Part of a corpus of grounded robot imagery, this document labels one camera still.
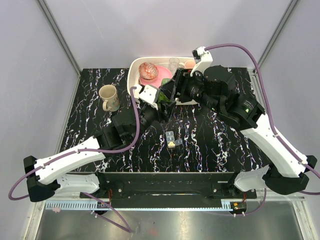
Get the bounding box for white rectangular dish tub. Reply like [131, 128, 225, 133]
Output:
[127, 56, 194, 102]

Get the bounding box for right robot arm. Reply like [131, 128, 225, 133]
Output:
[160, 65, 317, 199]

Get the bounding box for cream illustrated ceramic mug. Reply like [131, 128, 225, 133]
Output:
[98, 84, 120, 112]

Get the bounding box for white pills in organizer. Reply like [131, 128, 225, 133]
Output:
[168, 141, 175, 148]

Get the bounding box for pink ceramic mug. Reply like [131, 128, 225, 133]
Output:
[179, 60, 196, 69]

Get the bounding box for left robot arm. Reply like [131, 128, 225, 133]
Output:
[23, 100, 176, 203]

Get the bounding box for red patterned ceramic bowl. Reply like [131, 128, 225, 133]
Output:
[138, 62, 159, 81]

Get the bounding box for clear drinking glass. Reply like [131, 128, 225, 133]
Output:
[168, 57, 180, 75]

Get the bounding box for pink ceramic plate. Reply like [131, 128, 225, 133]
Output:
[139, 65, 173, 88]

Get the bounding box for slotted cable duct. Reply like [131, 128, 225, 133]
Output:
[45, 200, 109, 211]

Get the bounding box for clear weekly pill organizer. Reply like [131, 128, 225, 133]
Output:
[165, 131, 183, 149]

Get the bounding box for green pill bottle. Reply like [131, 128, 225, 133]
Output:
[157, 91, 170, 102]

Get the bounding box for green bottle cap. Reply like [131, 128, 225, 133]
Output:
[161, 78, 171, 86]

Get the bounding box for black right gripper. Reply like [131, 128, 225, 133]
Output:
[158, 67, 222, 114]

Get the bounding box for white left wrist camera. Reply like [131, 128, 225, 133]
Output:
[138, 84, 160, 110]

